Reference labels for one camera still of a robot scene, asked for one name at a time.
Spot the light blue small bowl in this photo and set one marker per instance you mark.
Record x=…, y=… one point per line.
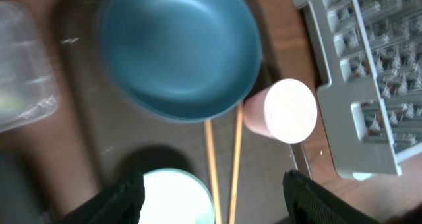
x=175, y=196

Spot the pink cup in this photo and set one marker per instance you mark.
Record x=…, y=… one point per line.
x=285, y=111

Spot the blue plate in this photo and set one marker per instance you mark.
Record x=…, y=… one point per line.
x=181, y=60

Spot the brown serving tray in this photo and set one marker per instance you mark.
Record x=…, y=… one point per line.
x=121, y=137

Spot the grey dishwasher rack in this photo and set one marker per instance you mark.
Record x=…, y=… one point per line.
x=368, y=54

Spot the clear plastic waste bin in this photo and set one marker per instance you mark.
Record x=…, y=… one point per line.
x=28, y=88

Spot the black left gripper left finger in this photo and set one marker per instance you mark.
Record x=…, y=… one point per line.
x=120, y=203

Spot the wooden chopstick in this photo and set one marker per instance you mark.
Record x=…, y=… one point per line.
x=236, y=164
x=213, y=174

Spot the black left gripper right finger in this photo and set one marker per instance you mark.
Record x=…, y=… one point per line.
x=309, y=202

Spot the black plastic tray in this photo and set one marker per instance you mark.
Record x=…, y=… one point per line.
x=20, y=203

